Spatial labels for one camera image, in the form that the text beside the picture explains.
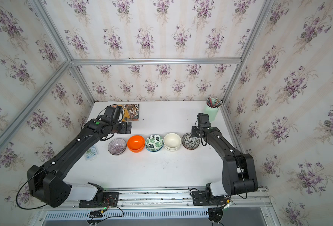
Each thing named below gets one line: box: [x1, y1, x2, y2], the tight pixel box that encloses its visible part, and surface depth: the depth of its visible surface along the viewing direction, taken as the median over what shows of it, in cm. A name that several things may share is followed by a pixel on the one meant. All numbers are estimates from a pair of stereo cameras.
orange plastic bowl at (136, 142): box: [126, 135, 146, 151], surface depth 90 cm
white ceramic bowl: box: [163, 132, 182, 152], surface depth 92 cm
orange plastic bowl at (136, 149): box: [127, 145, 145, 154], surface depth 88 cm
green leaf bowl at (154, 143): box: [144, 134, 164, 153], surface depth 93 cm
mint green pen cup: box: [205, 97, 222, 122], surface depth 100 cm
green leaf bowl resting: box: [145, 145, 164, 153], surface depth 92 cm
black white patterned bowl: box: [181, 132, 201, 151], surface depth 94 cm
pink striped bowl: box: [107, 137, 127, 156], surface depth 92 cm
